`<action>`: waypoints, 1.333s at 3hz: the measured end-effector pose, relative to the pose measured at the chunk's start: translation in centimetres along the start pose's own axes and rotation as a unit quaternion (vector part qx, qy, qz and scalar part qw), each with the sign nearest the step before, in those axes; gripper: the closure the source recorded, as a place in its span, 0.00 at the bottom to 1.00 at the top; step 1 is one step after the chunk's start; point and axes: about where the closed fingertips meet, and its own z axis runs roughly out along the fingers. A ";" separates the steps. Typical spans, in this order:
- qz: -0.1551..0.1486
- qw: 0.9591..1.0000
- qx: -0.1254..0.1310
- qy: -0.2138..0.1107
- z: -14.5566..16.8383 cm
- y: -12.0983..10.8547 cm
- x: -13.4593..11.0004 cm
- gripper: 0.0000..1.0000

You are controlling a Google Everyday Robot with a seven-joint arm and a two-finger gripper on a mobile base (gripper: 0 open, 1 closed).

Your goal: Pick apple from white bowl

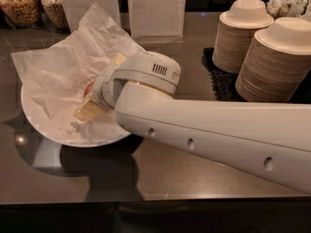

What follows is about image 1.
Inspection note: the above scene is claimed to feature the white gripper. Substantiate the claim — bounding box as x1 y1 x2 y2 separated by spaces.
74 51 181 121

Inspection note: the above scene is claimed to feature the red apple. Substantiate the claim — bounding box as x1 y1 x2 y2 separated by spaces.
84 81 94 97

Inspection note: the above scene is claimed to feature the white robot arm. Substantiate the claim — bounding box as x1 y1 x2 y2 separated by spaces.
75 51 311 193

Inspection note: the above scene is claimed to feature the white bowl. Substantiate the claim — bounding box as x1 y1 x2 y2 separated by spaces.
20 88 130 148

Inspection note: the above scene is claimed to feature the white crumpled paper liner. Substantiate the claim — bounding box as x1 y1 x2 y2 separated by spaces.
11 2 146 145

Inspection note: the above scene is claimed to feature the left clear sign holder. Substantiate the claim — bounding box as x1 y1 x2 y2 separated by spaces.
61 0 121 31

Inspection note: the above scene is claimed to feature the right jar of cereal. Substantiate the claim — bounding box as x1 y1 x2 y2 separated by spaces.
41 0 68 29

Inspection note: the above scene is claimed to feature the jar of cereal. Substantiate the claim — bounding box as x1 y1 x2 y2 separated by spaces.
0 0 41 27
41 0 68 29

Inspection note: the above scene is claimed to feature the black rubber grid mat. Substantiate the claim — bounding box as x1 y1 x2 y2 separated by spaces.
201 48 244 102

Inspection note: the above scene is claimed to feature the left jar of cereal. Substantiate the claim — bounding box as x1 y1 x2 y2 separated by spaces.
0 0 41 27

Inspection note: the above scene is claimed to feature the rear stack of paper bowls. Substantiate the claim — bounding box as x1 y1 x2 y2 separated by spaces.
212 0 274 74

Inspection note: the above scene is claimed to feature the stack of paper bowls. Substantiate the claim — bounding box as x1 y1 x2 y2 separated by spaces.
235 17 311 102
212 0 274 74

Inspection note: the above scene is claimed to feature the front stack of paper bowls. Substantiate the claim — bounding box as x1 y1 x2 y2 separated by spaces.
235 17 311 102

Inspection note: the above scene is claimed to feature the white wrapped packets pile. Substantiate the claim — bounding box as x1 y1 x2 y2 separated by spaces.
266 0 308 18

